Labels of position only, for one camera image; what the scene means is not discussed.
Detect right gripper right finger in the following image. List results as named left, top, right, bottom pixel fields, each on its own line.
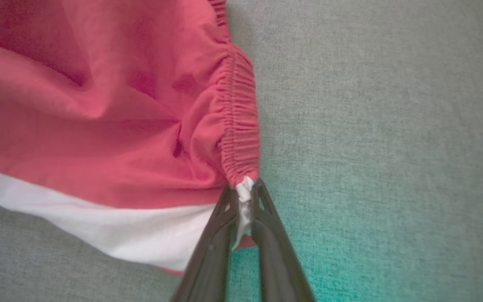
left=250, top=178, right=316, bottom=302

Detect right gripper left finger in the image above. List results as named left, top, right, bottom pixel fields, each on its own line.
left=170, top=183, right=241, bottom=302

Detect red and white shorts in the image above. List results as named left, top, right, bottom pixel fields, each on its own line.
left=0, top=0, right=261, bottom=275

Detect large grey sofa chaise seat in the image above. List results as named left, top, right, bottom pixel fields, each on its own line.
left=0, top=0, right=483, bottom=302

